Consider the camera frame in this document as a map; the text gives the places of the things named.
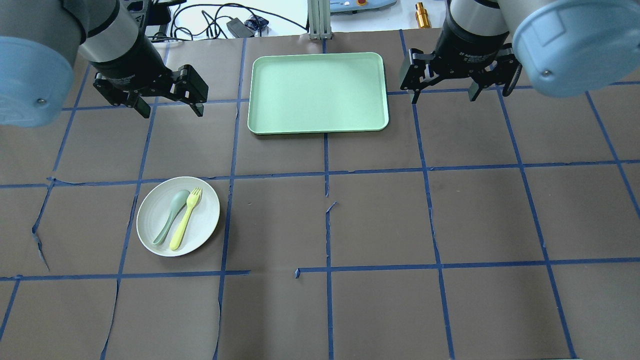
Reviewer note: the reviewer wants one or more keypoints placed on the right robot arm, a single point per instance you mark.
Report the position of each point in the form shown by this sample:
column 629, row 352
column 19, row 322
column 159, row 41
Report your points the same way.
column 565, row 47

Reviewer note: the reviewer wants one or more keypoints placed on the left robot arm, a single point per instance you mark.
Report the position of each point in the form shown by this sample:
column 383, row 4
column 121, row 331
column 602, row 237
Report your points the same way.
column 41, row 39

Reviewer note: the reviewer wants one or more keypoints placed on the white round plate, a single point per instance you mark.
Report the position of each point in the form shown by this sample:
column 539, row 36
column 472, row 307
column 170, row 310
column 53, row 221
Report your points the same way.
column 154, row 211

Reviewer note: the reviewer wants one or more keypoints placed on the aluminium frame post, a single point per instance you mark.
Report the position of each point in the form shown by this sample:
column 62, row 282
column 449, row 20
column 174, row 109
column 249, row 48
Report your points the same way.
column 318, row 15

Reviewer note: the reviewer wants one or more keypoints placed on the pale green spoon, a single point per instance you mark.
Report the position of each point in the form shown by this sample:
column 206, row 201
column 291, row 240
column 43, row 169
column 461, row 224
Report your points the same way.
column 177, row 203

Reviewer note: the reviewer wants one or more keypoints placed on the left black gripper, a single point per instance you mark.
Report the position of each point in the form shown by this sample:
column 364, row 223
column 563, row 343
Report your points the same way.
column 129, row 59

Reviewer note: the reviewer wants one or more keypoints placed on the teach pendant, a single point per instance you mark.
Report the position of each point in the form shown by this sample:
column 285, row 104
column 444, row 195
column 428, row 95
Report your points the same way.
column 340, row 7

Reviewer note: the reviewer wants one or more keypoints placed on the black power adapter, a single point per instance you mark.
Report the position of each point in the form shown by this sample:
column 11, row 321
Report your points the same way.
column 238, row 29

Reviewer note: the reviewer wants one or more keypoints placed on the yellow plastic fork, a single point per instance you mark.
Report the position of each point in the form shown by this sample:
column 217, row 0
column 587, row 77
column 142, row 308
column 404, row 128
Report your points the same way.
column 191, row 203

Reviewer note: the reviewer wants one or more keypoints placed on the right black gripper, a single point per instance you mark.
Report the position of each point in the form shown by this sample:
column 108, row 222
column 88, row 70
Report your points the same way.
column 464, row 49

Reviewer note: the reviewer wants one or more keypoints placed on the brass cylinder tool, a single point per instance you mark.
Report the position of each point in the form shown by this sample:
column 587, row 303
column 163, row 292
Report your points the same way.
column 422, row 16

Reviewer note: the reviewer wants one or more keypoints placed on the light green tray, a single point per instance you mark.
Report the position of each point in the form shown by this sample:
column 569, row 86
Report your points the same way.
column 318, row 93

